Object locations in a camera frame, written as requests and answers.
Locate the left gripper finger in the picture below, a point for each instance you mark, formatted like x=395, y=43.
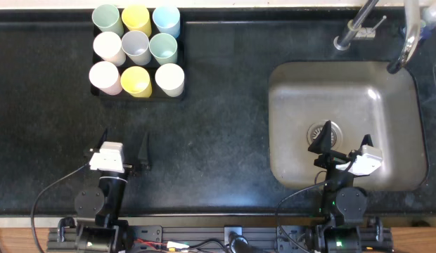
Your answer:
x=103, y=138
x=145, y=154

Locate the white cup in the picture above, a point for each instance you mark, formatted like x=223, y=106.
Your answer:
x=169, y=77
x=107, y=45

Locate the black tray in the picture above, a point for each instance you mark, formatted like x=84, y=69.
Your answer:
x=181, y=56

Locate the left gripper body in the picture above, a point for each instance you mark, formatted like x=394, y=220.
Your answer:
x=133, y=169

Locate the blue soap bottle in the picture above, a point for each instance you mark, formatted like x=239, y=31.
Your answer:
x=432, y=15

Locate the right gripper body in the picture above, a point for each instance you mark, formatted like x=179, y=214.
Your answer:
x=325, y=161

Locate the yellow cup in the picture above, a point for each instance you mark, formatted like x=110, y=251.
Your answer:
x=135, y=17
x=134, y=80

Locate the green cup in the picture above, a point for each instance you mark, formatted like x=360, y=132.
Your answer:
x=163, y=45
x=105, y=17

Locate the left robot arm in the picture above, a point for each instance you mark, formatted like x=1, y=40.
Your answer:
x=112, y=196

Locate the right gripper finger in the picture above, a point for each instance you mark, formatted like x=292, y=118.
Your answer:
x=367, y=140
x=323, y=142

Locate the mounting rail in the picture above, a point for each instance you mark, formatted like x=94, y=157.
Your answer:
x=204, y=237

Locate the steel sink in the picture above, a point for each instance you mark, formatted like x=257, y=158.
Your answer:
x=362, y=95

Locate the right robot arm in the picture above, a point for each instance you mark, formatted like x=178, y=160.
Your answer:
x=351, y=205

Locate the grey cup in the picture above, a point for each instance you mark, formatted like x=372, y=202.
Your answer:
x=135, y=44

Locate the blue cup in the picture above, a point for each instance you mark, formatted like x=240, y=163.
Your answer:
x=166, y=18

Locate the steel tap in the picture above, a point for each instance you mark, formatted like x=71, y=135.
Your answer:
x=413, y=35

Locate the pink cup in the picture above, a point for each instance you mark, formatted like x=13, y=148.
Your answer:
x=103, y=74

